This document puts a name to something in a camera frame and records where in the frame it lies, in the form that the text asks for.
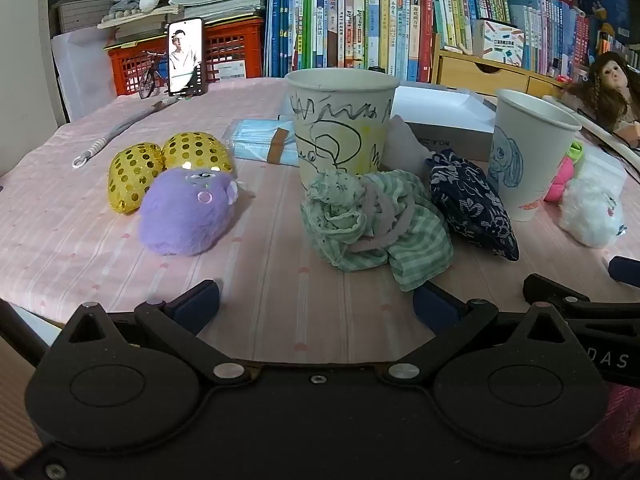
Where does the wooden drawer organiser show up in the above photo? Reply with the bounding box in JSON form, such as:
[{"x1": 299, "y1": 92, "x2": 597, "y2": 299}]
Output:
[{"x1": 431, "y1": 35, "x2": 571, "y2": 96}]

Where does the red plastic crate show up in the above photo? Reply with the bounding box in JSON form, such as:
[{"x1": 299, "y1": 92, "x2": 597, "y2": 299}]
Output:
[{"x1": 104, "y1": 17, "x2": 265, "y2": 97}]

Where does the paper cup with blue drawing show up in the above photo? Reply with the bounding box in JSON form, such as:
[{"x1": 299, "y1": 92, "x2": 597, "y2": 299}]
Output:
[{"x1": 487, "y1": 89, "x2": 582, "y2": 222}]

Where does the white mesh basket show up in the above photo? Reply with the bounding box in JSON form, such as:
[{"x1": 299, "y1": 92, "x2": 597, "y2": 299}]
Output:
[{"x1": 55, "y1": 0, "x2": 113, "y2": 36}]

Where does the blue face mask pack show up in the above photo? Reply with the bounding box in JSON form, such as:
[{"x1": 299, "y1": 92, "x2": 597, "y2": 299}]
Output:
[{"x1": 227, "y1": 119, "x2": 301, "y2": 167}]

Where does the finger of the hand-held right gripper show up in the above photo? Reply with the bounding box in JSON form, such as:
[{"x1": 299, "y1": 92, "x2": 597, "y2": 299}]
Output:
[
  {"x1": 609, "y1": 256, "x2": 640, "y2": 283},
  {"x1": 522, "y1": 274, "x2": 640, "y2": 333}
]

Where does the row of slim paperback books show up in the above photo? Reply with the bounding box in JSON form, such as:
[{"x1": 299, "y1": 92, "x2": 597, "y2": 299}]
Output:
[{"x1": 435, "y1": 0, "x2": 593, "y2": 76}]

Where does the translucent white storage bin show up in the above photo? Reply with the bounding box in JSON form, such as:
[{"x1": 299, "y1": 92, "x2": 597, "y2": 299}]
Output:
[{"x1": 50, "y1": 27, "x2": 118, "y2": 123}]

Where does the black metal table frame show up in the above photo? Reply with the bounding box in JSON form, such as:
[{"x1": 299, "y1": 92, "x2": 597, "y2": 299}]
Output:
[{"x1": 0, "y1": 299, "x2": 66, "y2": 368}]

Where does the navy floral cloth pouch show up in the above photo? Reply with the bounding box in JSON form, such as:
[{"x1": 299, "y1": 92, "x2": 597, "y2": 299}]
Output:
[{"x1": 426, "y1": 149, "x2": 520, "y2": 262}]

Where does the scribbled paper cup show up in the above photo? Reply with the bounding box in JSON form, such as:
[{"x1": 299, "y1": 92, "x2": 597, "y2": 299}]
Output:
[{"x1": 285, "y1": 69, "x2": 401, "y2": 191}]

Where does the white printed box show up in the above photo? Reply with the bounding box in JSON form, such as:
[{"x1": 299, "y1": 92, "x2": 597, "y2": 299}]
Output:
[{"x1": 472, "y1": 19, "x2": 526, "y2": 67}]

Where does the black smartphone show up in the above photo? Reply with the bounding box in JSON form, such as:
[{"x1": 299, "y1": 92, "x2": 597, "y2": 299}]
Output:
[{"x1": 166, "y1": 17, "x2": 207, "y2": 98}]

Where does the brown-haired doll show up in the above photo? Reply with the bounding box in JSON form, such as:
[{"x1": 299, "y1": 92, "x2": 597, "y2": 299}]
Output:
[{"x1": 565, "y1": 51, "x2": 640, "y2": 148}]

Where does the grey box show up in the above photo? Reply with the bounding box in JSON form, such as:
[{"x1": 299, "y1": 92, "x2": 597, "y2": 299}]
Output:
[{"x1": 390, "y1": 85, "x2": 498, "y2": 162}]

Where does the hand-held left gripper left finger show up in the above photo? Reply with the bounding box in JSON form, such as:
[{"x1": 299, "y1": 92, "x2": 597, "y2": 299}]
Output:
[{"x1": 65, "y1": 280, "x2": 251, "y2": 386}]

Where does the miniature bicycle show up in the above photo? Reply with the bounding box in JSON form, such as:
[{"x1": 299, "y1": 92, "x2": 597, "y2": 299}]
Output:
[{"x1": 137, "y1": 51, "x2": 168, "y2": 100}]

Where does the row of tall picture books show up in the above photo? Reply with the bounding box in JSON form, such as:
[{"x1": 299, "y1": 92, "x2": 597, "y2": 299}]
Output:
[{"x1": 264, "y1": 0, "x2": 441, "y2": 83}]

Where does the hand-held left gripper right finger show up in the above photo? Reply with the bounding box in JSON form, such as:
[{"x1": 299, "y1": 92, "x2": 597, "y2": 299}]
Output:
[{"x1": 384, "y1": 282, "x2": 576, "y2": 386}]

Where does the white fluffy plush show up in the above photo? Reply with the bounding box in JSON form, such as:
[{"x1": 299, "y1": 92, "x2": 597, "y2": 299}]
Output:
[{"x1": 557, "y1": 175, "x2": 626, "y2": 248}]

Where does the white padded plastic pack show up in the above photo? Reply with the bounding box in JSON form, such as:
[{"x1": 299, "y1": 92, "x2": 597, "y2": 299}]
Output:
[{"x1": 582, "y1": 152, "x2": 628, "y2": 193}]

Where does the pink plush ball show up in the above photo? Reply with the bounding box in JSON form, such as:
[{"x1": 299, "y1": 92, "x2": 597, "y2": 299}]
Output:
[{"x1": 544, "y1": 156, "x2": 576, "y2": 203}]

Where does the white cloth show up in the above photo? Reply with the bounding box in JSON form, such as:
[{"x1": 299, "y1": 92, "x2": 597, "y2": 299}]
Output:
[{"x1": 382, "y1": 115, "x2": 433, "y2": 176}]

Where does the person's pink clothing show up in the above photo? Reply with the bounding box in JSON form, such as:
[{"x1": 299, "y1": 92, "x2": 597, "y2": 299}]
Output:
[{"x1": 590, "y1": 385, "x2": 640, "y2": 466}]

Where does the gold sequin pouch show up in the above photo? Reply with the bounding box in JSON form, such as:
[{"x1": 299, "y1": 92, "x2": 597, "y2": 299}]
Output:
[
  {"x1": 108, "y1": 143, "x2": 166, "y2": 214},
  {"x1": 162, "y1": 132, "x2": 236, "y2": 176}
]

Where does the grey braided strap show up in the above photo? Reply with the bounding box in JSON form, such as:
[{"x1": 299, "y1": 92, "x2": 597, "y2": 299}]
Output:
[{"x1": 71, "y1": 97, "x2": 181, "y2": 170}]

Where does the green checked cloth bundle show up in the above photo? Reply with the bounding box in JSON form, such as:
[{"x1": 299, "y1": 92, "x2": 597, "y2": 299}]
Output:
[{"x1": 300, "y1": 169, "x2": 453, "y2": 292}]

